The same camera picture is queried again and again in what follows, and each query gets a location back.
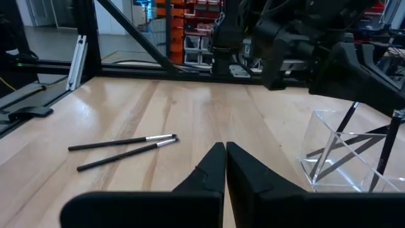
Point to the metal rack with red bins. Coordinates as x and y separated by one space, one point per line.
375 8

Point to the silver aluminium bracket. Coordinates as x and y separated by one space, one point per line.
77 63

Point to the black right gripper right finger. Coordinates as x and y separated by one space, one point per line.
269 209

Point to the clear acrylic organizer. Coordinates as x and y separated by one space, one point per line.
319 126

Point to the black plastic edge clamp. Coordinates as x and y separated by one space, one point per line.
31 111

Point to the black spoolie brush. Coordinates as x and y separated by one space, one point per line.
348 141

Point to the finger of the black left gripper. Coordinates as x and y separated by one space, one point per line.
354 82
379 68

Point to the black aluminium table frame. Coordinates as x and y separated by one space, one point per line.
88 31

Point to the storage rack with parts bins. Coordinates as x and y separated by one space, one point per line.
177 47

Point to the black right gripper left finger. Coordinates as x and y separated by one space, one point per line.
190 209

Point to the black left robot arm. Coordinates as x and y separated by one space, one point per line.
228 35

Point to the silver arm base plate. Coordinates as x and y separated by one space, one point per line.
239 71

